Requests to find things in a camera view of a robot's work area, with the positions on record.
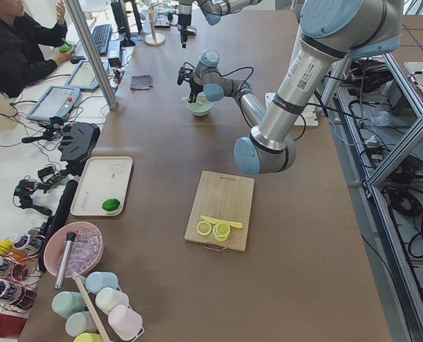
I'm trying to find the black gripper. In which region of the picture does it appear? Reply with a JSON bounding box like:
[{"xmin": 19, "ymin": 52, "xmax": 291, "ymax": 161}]
[
  {"xmin": 177, "ymin": 65, "xmax": 203, "ymax": 103},
  {"xmin": 167, "ymin": 10, "xmax": 197, "ymax": 48}
]

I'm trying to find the light green bowl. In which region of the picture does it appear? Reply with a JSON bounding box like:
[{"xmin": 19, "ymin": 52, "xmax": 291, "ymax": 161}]
[{"xmin": 187, "ymin": 95, "xmax": 212, "ymax": 117}]

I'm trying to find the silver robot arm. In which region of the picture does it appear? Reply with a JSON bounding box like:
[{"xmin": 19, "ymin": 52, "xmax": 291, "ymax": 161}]
[
  {"xmin": 177, "ymin": 0, "xmax": 261, "ymax": 48},
  {"xmin": 177, "ymin": 0, "xmax": 403, "ymax": 175}
]

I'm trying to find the pink bowl with ice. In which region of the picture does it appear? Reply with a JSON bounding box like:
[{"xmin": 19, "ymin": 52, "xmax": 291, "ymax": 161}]
[{"xmin": 43, "ymin": 222, "xmax": 104, "ymax": 278}]

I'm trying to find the wooden cup tree stand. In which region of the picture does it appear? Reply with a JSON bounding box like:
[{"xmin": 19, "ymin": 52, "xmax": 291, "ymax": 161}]
[{"xmin": 142, "ymin": 1, "xmax": 165, "ymax": 46}]

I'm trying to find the grey folded cloth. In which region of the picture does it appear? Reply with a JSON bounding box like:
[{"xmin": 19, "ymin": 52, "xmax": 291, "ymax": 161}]
[{"xmin": 130, "ymin": 75, "xmax": 153, "ymax": 90}]

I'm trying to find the black keyboard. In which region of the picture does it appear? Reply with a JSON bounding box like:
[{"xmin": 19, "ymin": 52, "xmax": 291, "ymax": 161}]
[{"xmin": 91, "ymin": 24, "xmax": 113, "ymax": 56}]

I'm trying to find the upper teach pendant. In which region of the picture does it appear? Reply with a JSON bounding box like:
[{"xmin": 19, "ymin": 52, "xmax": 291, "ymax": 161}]
[{"xmin": 65, "ymin": 60, "xmax": 99, "ymax": 92}]

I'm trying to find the teach pendant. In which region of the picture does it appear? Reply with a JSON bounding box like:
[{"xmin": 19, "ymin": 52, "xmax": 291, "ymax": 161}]
[
  {"xmin": 65, "ymin": 60, "xmax": 99, "ymax": 92},
  {"xmin": 26, "ymin": 85, "xmax": 81, "ymax": 122}
]

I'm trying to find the bamboo cutting board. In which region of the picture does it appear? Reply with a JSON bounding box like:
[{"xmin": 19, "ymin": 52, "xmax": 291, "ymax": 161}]
[{"xmin": 184, "ymin": 170, "xmax": 255, "ymax": 252}]

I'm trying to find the black angular stand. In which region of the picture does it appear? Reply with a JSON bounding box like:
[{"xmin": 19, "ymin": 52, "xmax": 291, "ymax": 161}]
[{"xmin": 58, "ymin": 123, "xmax": 100, "ymax": 176}]

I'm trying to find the cream rabbit tray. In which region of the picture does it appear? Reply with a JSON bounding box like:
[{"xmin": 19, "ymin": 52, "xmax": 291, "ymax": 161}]
[{"xmin": 70, "ymin": 156, "xmax": 133, "ymax": 217}]

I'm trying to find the lower teach pendant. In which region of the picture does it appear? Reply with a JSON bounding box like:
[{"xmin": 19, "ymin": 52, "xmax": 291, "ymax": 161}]
[{"xmin": 26, "ymin": 85, "xmax": 81, "ymax": 122}]

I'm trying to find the green lime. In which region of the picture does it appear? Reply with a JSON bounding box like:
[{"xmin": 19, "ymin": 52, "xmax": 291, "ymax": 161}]
[{"xmin": 101, "ymin": 198, "xmax": 121, "ymax": 212}]

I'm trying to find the person in black jacket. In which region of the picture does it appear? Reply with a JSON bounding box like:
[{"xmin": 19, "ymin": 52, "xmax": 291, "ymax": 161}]
[{"xmin": 0, "ymin": 1, "xmax": 74, "ymax": 98}]

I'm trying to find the steel muddler with black tip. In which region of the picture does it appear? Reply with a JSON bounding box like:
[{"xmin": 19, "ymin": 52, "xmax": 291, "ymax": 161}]
[{"xmin": 54, "ymin": 232, "xmax": 76, "ymax": 290}]

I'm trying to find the light blue cup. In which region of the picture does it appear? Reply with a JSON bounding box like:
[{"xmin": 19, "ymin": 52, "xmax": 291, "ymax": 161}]
[{"xmin": 85, "ymin": 271, "xmax": 119, "ymax": 294}]

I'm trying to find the cream white cup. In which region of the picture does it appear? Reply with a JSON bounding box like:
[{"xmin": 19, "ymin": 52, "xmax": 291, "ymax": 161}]
[{"xmin": 95, "ymin": 287, "xmax": 130, "ymax": 314}]

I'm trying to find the pink cup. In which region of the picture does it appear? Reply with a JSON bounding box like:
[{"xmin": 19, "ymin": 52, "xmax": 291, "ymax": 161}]
[{"xmin": 108, "ymin": 305, "xmax": 143, "ymax": 341}]

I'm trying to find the mint green cup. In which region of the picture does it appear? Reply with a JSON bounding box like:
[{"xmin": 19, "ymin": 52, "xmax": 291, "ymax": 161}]
[{"xmin": 51, "ymin": 291, "xmax": 85, "ymax": 319}]

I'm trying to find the pale grey cup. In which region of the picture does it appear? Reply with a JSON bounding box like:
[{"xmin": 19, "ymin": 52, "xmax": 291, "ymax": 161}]
[{"xmin": 65, "ymin": 311, "xmax": 97, "ymax": 337}]

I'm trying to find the yellow cup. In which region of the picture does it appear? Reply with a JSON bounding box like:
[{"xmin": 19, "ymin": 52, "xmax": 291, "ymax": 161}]
[{"xmin": 73, "ymin": 332, "xmax": 103, "ymax": 342}]

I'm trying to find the red thermos bottle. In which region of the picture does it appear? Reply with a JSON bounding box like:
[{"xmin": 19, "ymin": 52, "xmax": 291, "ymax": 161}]
[{"xmin": 0, "ymin": 313, "xmax": 27, "ymax": 338}]

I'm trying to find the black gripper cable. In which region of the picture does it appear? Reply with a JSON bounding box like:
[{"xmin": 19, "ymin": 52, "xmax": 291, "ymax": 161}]
[{"xmin": 218, "ymin": 66, "xmax": 256, "ymax": 90}]

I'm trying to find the aluminium frame post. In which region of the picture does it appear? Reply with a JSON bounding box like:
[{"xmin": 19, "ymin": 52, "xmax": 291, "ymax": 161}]
[{"xmin": 64, "ymin": 0, "xmax": 118, "ymax": 110}]

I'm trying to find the white wire cup rack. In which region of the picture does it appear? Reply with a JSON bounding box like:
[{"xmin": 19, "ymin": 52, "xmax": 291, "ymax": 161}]
[{"xmin": 73, "ymin": 273, "xmax": 145, "ymax": 341}]

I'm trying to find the wooden rack handle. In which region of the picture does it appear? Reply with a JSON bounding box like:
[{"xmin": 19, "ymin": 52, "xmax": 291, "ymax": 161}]
[{"xmin": 73, "ymin": 272, "xmax": 110, "ymax": 342}]

